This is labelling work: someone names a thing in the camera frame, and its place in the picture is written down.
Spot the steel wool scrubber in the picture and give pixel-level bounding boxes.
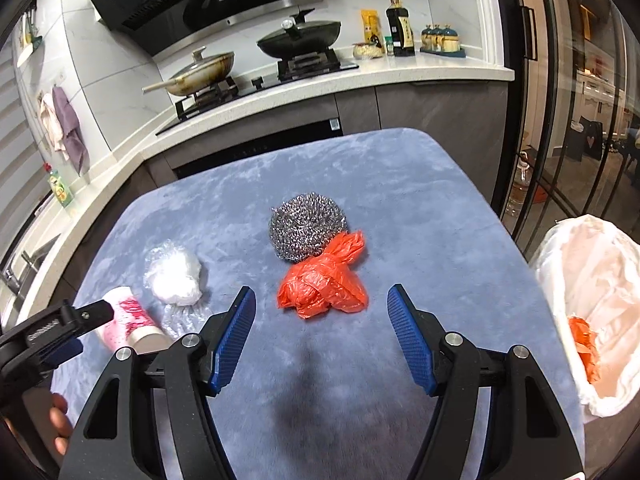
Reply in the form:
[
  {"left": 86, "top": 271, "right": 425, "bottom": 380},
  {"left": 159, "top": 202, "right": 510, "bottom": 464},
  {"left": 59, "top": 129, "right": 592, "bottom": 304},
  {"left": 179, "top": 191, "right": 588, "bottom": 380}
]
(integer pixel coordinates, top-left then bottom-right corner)
[{"left": 269, "top": 192, "right": 348, "bottom": 263}]

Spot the white crumpled plastic bag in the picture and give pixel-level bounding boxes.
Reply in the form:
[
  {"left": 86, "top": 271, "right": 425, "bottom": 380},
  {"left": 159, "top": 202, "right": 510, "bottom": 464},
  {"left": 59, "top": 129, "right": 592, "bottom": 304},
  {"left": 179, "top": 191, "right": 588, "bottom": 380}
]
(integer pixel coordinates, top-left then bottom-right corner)
[{"left": 143, "top": 240, "right": 202, "bottom": 307}]

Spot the purple hanging towel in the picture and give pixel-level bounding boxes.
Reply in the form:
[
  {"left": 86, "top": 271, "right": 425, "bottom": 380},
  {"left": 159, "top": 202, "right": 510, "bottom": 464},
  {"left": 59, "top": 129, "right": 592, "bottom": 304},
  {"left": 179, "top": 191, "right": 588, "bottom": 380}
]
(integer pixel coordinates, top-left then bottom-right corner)
[{"left": 52, "top": 86, "right": 90, "bottom": 176}]

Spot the white kitchen countertop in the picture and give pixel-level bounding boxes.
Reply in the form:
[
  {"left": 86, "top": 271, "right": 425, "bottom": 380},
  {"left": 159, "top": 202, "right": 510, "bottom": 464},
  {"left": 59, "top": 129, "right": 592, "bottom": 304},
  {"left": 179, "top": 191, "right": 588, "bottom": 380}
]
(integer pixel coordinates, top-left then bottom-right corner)
[{"left": 2, "top": 55, "right": 514, "bottom": 326}]

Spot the small bowl with garlic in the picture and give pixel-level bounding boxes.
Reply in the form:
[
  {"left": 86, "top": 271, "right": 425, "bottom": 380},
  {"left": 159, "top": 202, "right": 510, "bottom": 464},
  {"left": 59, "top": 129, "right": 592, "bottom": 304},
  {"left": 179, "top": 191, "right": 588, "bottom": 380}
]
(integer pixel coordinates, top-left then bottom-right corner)
[{"left": 352, "top": 42, "right": 385, "bottom": 60}]

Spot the yellow food packet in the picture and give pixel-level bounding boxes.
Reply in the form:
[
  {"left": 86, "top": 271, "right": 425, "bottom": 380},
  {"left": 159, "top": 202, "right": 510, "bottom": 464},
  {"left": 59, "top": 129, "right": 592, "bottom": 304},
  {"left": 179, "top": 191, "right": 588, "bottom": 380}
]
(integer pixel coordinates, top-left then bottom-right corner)
[{"left": 360, "top": 9, "right": 384, "bottom": 48}]

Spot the person's left hand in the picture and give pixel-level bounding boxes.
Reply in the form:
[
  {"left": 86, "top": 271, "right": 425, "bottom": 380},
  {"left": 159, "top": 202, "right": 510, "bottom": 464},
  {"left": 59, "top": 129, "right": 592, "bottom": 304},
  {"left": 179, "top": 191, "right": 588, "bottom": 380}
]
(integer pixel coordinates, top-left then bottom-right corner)
[{"left": 4, "top": 391, "right": 75, "bottom": 461}]

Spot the orange snack wrapper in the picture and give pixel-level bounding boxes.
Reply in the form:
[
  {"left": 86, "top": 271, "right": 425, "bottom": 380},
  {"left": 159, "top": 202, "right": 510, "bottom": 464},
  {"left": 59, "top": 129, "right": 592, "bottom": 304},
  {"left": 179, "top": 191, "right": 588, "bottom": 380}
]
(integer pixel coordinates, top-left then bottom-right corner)
[{"left": 568, "top": 316, "right": 600, "bottom": 384}]

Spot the blue grey table cloth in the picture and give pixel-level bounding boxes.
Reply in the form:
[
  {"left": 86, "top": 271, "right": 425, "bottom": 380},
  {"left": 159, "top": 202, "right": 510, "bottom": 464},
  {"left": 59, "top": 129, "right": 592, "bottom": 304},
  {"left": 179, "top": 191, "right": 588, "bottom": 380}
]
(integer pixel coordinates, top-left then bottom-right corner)
[{"left": 54, "top": 129, "right": 584, "bottom": 479}]

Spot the spice jar set on tray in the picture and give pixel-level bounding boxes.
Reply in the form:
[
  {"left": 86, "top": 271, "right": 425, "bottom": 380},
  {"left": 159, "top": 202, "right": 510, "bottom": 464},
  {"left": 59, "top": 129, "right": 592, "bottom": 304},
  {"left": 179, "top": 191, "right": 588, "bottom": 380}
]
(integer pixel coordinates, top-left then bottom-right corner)
[{"left": 420, "top": 24, "right": 466, "bottom": 58}]

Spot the beige wok with lid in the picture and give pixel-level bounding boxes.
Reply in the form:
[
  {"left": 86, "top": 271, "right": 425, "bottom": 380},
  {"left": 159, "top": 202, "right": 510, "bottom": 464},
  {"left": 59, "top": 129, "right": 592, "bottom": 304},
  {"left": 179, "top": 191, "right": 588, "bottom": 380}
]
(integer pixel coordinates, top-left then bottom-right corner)
[{"left": 142, "top": 47, "right": 235, "bottom": 96}]

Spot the red plastic bag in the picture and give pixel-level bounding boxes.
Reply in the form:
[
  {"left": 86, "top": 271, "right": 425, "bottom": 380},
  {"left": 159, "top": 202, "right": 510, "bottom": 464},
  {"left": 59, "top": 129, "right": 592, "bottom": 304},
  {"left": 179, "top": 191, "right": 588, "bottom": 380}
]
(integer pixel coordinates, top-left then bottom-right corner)
[{"left": 277, "top": 231, "right": 369, "bottom": 320}]

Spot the green dish soap bottle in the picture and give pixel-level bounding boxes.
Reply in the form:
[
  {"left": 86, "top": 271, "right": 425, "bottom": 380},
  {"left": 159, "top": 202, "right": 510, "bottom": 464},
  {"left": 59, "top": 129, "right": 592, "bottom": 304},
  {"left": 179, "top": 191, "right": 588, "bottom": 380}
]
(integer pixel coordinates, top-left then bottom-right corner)
[{"left": 43, "top": 162, "right": 74, "bottom": 207}]

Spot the black gas stove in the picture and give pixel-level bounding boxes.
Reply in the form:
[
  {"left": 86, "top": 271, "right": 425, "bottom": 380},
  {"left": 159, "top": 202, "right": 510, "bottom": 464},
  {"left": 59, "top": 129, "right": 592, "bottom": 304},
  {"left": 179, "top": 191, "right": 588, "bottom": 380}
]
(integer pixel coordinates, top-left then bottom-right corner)
[{"left": 154, "top": 49, "right": 358, "bottom": 136}]

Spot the black wok with lid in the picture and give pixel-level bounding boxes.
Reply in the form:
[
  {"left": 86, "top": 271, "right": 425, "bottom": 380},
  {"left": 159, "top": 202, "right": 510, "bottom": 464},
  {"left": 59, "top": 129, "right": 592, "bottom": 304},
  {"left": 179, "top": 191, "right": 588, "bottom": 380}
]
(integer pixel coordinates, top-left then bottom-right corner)
[{"left": 257, "top": 9, "right": 342, "bottom": 60}]

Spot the pink white paper cup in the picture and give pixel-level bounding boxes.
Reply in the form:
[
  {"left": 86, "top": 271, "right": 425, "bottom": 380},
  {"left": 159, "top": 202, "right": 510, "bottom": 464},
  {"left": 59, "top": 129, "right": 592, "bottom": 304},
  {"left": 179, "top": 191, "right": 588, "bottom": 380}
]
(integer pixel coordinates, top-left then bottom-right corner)
[{"left": 96, "top": 286, "right": 172, "bottom": 354}]

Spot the clear crumpled plastic wrap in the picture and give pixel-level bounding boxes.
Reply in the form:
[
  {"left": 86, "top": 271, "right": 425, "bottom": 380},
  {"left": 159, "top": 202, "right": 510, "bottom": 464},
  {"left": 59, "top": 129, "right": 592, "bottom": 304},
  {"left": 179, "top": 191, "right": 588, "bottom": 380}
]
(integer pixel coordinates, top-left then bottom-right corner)
[{"left": 160, "top": 304, "right": 209, "bottom": 340}]

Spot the white lined trash bin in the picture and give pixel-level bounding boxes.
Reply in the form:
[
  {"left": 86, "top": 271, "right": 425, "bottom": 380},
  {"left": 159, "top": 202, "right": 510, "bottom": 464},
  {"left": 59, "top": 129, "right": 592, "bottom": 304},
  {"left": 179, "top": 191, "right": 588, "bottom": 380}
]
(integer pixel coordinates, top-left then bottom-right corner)
[{"left": 529, "top": 214, "right": 639, "bottom": 419}]

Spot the beige hanging towel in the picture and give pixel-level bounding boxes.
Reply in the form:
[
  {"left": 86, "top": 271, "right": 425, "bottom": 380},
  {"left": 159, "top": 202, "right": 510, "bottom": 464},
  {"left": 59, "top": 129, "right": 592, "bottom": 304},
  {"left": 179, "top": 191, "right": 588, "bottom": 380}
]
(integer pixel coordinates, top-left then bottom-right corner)
[{"left": 38, "top": 92, "right": 65, "bottom": 153}]

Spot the dark soy sauce bottle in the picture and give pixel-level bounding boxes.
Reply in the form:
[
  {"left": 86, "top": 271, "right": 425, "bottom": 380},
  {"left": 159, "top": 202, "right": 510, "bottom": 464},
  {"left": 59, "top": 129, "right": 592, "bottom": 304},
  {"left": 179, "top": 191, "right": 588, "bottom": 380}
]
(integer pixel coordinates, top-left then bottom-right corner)
[{"left": 386, "top": 0, "right": 416, "bottom": 56}]

